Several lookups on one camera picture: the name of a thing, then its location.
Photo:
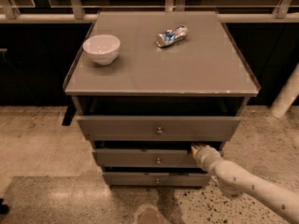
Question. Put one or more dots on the white ceramic bowl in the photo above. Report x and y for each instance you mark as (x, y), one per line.
(102, 49)

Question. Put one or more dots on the grey drawer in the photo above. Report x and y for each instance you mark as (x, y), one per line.
(144, 158)
(156, 179)
(157, 128)

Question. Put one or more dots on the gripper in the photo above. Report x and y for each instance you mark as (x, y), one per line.
(207, 157)

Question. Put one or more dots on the crushed blue silver can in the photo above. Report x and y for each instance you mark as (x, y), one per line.
(172, 36)

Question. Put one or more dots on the metal glass railing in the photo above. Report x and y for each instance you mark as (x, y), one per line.
(242, 11)

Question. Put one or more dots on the black object at floor edge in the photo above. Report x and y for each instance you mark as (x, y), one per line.
(3, 208)

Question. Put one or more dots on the grey bottom drawer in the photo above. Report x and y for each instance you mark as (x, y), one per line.
(156, 179)

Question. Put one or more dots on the white diagonal pole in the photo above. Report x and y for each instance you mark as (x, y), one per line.
(287, 95)

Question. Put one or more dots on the grey top drawer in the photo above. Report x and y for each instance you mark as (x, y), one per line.
(157, 128)

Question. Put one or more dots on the grey drawer cabinet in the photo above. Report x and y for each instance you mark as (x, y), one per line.
(203, 75)

